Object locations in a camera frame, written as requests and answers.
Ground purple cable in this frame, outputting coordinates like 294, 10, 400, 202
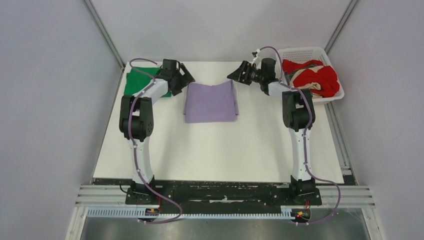
253, 46, 342, 226
127, 58, 184, 225

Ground purple t shirt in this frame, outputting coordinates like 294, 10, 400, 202
183, 80, 239, 124

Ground folded green t shirt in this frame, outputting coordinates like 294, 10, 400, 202
123, 67, 160, 95

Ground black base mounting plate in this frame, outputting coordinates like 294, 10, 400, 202
125, 180, 323, 215

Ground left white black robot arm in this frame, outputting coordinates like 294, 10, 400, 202
119, 59, 195, 205

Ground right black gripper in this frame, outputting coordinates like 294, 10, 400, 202
227, 60, 265, 86

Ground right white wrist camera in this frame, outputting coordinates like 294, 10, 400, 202
251, 48, 262, 66

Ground white slotted cable duct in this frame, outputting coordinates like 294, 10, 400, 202
87, 207, 295, 220

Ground beige t shirt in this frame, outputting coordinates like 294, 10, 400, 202
289, 65, 324, 99

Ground red t shirt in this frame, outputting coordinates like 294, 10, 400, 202
282, 59, 341, 98

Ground white plastic laundry basket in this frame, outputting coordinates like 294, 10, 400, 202
278, 46, 345, 105

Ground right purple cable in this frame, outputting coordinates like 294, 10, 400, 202
253, 46, 342, 226

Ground aluminium frame rails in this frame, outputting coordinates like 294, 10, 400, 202
66, 99, 382, 240

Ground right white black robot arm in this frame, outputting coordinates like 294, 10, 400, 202
227, 58, 319, 205

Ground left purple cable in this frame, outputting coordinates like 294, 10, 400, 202
127, 58, 184, 225

